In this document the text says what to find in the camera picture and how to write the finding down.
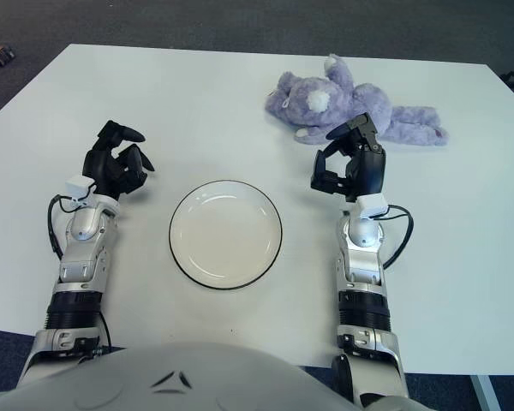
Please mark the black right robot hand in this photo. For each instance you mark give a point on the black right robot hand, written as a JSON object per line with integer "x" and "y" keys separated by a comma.
{"x": 368, "y": 171}

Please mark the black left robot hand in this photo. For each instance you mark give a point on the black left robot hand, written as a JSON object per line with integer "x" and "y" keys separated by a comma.
{"x": 107, "y": 167}

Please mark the purple plush doll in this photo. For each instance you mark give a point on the purple plush doll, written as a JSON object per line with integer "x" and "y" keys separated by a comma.
{"x": 295, "y": 94}

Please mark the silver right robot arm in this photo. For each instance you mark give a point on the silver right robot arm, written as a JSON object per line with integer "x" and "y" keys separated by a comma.
{"x": 362, "y": 257}

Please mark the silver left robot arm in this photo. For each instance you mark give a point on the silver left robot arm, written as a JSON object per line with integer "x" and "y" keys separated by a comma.
{"x": 83, "y": 252}

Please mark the white plate with black rim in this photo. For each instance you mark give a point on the white plate with black rim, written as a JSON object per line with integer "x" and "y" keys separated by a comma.
{"x": 225, "y": 235}

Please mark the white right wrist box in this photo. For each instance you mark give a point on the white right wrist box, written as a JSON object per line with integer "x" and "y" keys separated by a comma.
{"x": 370, "y": 206}

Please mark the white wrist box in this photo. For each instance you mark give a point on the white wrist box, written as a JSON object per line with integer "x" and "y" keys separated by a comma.
{"x": 370, "y": 206}
{"x": 78, "y": 187}

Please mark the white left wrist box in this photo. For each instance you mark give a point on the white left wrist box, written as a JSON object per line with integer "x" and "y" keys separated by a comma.
{"x": 78, "y": 187}

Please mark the grey robot torso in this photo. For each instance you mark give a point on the grey robot torso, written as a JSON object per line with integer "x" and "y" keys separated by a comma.
{"x": 175, "y": 377}

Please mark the white table leg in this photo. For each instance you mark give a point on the white table leg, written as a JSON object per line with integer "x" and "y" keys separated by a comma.
{"x": 484, "y": 396}

